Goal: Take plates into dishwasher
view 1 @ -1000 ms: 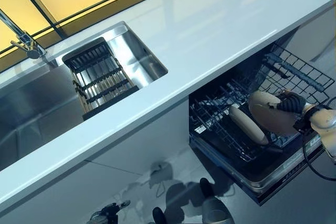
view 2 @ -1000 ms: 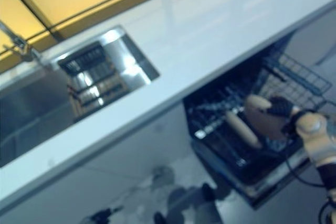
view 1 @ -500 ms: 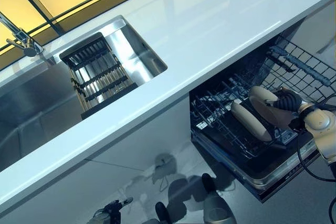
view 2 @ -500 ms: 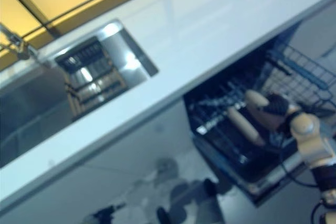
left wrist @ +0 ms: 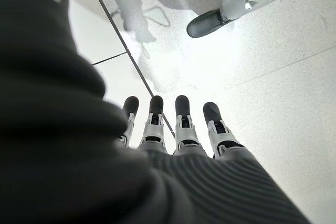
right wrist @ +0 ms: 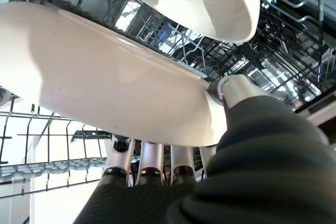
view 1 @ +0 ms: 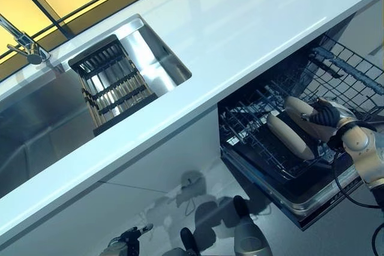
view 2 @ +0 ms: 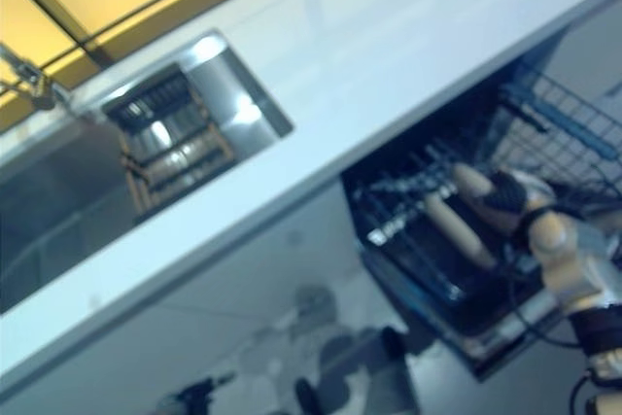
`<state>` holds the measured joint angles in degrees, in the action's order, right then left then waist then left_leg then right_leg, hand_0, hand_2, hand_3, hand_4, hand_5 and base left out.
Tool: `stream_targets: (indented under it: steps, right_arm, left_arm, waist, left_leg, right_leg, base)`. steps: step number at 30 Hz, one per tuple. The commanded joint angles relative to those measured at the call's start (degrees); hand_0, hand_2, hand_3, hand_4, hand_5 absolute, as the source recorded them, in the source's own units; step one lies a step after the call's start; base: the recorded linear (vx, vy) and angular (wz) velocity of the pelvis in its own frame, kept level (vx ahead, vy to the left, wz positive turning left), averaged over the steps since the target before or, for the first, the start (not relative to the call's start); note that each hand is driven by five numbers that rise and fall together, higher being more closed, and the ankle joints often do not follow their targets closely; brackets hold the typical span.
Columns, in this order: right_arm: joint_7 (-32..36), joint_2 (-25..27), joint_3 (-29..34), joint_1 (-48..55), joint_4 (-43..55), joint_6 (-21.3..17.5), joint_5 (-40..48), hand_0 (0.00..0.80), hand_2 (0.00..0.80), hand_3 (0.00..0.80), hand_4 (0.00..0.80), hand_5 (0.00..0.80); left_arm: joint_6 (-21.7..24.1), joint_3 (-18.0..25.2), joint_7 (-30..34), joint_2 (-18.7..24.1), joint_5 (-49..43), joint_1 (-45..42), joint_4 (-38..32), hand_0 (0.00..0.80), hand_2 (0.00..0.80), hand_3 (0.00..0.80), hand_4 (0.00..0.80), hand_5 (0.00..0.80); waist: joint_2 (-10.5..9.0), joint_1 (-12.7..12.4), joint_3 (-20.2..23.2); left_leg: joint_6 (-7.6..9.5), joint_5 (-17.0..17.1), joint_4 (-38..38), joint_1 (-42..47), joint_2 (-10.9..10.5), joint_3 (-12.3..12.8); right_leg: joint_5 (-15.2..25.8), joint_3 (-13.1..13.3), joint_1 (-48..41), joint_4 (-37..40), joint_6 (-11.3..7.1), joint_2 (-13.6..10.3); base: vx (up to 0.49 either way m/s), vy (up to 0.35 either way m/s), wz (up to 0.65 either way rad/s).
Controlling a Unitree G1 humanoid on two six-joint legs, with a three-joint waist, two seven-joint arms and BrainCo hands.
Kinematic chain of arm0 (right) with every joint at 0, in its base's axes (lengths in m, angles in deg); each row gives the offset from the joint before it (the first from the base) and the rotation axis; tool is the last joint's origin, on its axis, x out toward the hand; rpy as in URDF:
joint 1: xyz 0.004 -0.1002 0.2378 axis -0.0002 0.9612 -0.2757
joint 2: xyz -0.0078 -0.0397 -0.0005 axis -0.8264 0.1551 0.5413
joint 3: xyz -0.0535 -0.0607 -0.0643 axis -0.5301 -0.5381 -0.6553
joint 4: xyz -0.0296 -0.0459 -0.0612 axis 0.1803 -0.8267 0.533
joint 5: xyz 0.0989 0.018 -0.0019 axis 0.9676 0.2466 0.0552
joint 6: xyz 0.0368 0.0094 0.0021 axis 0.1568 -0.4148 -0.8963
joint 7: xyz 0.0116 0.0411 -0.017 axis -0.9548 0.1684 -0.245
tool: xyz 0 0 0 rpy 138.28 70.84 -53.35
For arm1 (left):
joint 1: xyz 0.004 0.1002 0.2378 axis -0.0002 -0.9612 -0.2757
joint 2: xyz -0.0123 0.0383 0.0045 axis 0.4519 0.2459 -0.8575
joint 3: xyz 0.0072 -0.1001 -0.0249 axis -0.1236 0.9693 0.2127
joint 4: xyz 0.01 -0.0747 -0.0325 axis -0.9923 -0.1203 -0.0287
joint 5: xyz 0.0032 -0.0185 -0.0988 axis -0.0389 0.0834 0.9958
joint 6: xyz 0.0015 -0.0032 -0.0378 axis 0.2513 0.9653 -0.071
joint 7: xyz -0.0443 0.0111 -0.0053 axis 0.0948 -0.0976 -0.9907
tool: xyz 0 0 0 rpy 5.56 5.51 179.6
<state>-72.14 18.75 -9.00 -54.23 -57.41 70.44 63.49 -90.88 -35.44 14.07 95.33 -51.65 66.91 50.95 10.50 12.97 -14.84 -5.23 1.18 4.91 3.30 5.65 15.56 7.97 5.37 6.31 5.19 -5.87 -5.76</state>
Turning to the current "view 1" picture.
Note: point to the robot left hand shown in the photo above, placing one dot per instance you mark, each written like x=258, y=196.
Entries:
x=129, y=238

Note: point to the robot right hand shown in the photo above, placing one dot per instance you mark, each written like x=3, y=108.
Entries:
x=325, y=115

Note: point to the black dishwasher with door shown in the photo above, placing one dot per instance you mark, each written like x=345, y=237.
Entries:
x=300, y=205

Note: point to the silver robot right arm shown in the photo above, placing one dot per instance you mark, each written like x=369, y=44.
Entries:
x=360, y=145

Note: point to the wide white cabinet door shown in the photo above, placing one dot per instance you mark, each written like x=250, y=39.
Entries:
x=75, y=223

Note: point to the narrow white cabinet door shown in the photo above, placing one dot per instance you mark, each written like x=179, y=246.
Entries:
x=168, y=154

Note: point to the stainless steel sink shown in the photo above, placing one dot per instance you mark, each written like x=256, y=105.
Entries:
x=36, y=124

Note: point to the black dish drying rack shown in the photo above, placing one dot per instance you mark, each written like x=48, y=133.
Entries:
x=114, y=88

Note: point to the chrome kitchen faucet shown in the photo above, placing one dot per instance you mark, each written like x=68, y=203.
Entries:
x=30, y=47

